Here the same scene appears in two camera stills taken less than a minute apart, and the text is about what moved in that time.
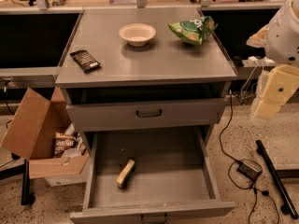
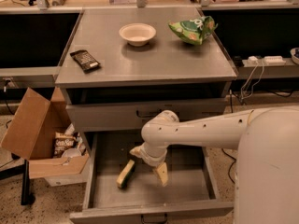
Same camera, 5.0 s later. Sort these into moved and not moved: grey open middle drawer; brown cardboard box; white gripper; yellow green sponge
Moved: white gripper
Not moved: grey open middle drawer; brown cardboard box; yellow green sponge
